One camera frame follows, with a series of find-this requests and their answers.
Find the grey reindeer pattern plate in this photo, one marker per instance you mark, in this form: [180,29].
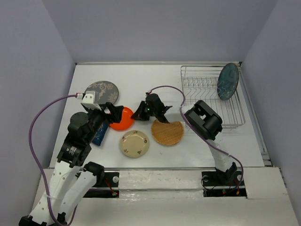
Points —
[105,91]

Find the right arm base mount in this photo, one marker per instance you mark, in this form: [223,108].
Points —
[213,188]

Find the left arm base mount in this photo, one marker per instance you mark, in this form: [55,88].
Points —
[108,187]

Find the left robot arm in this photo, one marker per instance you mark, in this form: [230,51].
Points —
[72,178]

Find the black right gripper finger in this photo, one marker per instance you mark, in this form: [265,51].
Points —
[140,113]
[160,113]

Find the orange plastic plate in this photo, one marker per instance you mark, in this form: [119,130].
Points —
[126,120]

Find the metal wire dish rack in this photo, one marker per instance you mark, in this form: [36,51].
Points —
[201,83]

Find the dark blue patterned plate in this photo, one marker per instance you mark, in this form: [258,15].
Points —
[100,134]

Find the cream patterned small plate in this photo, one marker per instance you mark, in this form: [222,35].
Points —
[134,144]

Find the teal glazed ceramic plate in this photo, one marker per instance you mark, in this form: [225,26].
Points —
[228,81]

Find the woven bamboo round plate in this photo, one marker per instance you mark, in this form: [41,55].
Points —
[167,133]

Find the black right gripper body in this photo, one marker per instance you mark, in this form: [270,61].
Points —
[150,111]

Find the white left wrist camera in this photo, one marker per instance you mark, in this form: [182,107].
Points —
[88,101]

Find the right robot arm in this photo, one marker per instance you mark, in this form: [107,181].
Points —
[203,120]

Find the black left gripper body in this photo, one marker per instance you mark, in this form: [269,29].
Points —
[98,117]

